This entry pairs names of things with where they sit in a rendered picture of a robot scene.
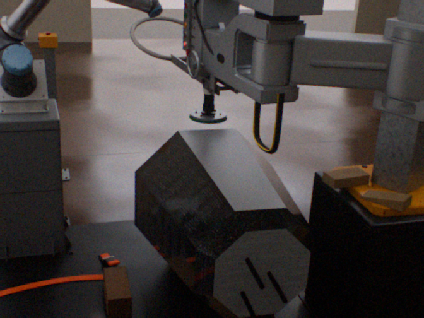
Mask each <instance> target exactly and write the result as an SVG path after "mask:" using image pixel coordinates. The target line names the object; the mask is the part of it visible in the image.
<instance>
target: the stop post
mask: <svg viewBox="0 0 424 318"><path fill-rule="evenodd" d="M39 43H40V45H39V46H40V48H43V53H44V62H45V77H46V82H47V91H48V98H49V99H50V98H54V99H56V103H57V74H56V54H55V48H58V37H57V34H56V33H51V34H45V33H39ZM57 109H58V103H57ZM65 180H70V176H69V169H68V168H67V169H65V170H62V181H65Z"/></svg>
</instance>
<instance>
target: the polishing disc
mask: <svg viewBox="0 0 424 318"><path fill-rule="evenodd" d="M196 111H197V112H196ZM220 113H221V114H220ZM200 115H202V117H200ZM213 116H214V117H213ZM189 118H190V120H192V121H195V122H200V123H205V124H217V123H221V122H225V121H226V120H227V113H226V112H224V111H222V110H218V109H216V111H214V112H210V113H207V112H204V111H202V110H201V109H194V110H192V111H190V114H189Z"/></svg>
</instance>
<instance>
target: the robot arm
mask: <svg viewBox="0 0 424 318"><path fill-rule="evenodd" d="M103 1H107V2H110V3H115V4H119V5H122V6H124V7H127V8H132V9H136V10H140V11H142V12H145V13H147V14H148V16H149V17H150V18H155V17H157V16H159V15H160V14H162V12H163V8H162V6H161V5H160V2H159V0H103ZM50 2H52V0H21V2H20V3H19V4H18V5H17V7H16V9H14V10H13V12H12V13H11V14H10V16H0V63H1V65H2V67H3V73H2V75H1V87H2V89H3V90H4V91H5V92H6V93H7V94H8V95H9V96H12V97H16V98H23V97H27V96H29V95H31V94H32V93H33V92H34V91H35V89H36V87H37V78H36V75H35V73H34V72H33V57H32V55H31V53H30V51H29V50H28V49H27V48H26V47H25V46H24V43H23V41H24V40H25V39H26V37H27V36H28V33H27V30H28V29H29V28H30V26H31V25H32V24H33V22H34V21H36V19H37V18H38V17H39V16H40V15H41V13H42V11H44V10H45V8H46V7H47V6H48V5H49V3H50Z"/></svg>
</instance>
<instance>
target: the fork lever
mask: <svg viewBox="0 0 424 318"><path fill-rule="evenodd" d="M171 58H172V60H171V63H172V64H174V65H176V66H177V67H179V68H181V70H183V72H185V73H187V74H188V75H189V72H188V69H187V67H186V66H187V61H182V60H181V59H179V58H178V57H176V56H174V55H173V54H171ZM196 81H198V82H200V84H202V85H204V86H205V87H207V89H208V91H209V93H210V92H211V91H212V89H211V87H210V86H209V78H207V77H206V76H202V77H200V76H199V77H198V78H197V79H196ZM223 85H224V86H219V85H217V84H216V87H215V94H217V95H220V91H226V90H231V91H233V92H234V93H236V94H238V90H236V89H234V88H233V87H232V86H230V85H228V84H226V83H224V82H223Z"/></svg>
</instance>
